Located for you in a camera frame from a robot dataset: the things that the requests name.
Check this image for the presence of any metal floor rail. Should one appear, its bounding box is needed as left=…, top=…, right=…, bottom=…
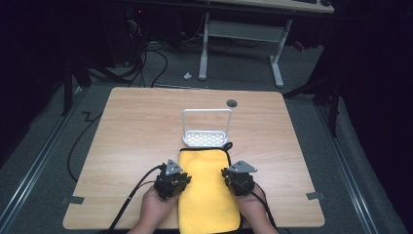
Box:
left=316, top=104, right=381, bottom=234
left=0, top=87, right=86, bottom=226

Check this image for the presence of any grey and yellow towel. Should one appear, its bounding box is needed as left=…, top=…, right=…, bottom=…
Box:
left=176, top=141, right=244, bottom=234

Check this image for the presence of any black metal stand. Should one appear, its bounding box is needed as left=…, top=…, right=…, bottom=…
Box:
left=282, top=72, right=343, bottom=138
left=60, top=54, right=93, bottom=117

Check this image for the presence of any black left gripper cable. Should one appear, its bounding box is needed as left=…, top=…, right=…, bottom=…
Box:
left=106, top=164, right=168, bottom=234

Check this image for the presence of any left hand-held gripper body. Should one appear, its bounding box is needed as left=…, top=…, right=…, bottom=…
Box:
left=153, top=158, right=188, bottom=201

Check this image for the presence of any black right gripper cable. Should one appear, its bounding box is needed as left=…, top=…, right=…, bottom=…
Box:
left=232, top=178, right=280, bottom=234

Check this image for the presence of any black cable on floor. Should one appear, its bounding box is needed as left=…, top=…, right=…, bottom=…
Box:
left=66, top=110, right=104, bottom=183

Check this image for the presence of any person's right hand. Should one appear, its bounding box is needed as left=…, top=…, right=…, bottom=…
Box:
left=233, top=184, right=269, bottom=226

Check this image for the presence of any desk with white legs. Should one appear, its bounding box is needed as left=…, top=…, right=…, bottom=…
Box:
left=123, top=0, right=336, bottom=90

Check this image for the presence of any white metal rack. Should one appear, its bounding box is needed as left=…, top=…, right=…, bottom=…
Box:
left=181, top=108, right=234, bottom=149

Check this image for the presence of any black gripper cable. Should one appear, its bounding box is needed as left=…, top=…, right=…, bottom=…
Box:
left=232, top=178, right=280, bottom=234
left=106, top=164, right=168, bottom=234

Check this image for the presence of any bundle of black cables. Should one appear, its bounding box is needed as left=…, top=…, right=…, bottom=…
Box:
left=87, top=19, right=169, bottom=89

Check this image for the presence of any grey tape strip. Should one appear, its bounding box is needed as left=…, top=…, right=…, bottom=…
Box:
left=60, top=195, right=86, bottom=206
left=305, top=191, right=326, bottom=201

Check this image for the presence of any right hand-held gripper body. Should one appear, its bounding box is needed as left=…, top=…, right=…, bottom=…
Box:
left=227, top=160, right=258, bottom=197

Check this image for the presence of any person's left hand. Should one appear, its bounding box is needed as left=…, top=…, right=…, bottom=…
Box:
left=140, top=185, right=183, bottom=228

